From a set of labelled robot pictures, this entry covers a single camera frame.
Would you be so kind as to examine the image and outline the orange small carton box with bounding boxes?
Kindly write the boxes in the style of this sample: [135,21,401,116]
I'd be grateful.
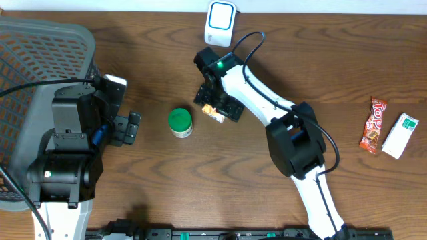
[202,104,225,123]

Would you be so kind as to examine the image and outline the green lid white jar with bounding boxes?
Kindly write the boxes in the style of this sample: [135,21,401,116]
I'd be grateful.
[168,108,193,139]

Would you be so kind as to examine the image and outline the red Top candy bar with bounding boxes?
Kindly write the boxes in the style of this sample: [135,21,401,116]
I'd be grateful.
[359,97,388,154]

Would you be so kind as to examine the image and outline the white blue medicine box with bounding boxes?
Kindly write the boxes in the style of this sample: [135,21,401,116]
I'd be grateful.
[381,113,419,159]

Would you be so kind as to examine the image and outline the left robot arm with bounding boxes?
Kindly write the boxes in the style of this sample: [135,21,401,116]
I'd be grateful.
[27,83,141,239]

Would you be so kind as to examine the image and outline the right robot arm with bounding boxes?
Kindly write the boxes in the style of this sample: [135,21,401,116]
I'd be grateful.
[193,47,350,239]

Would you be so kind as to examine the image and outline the white barcode scanner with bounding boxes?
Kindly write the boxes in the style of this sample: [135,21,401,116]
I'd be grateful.
[204,0,237,47]

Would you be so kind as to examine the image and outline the grey plastic mesh basket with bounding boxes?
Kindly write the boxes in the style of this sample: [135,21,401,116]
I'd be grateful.
[1,17,99,211]

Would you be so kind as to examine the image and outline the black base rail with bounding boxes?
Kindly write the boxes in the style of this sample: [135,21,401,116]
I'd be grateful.
[85,227,394,240]

